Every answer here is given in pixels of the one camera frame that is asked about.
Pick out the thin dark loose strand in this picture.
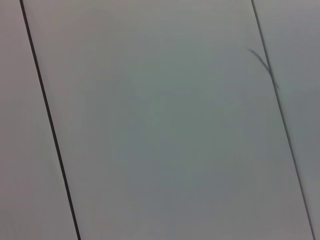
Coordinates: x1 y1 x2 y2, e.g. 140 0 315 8
247 48 272 73

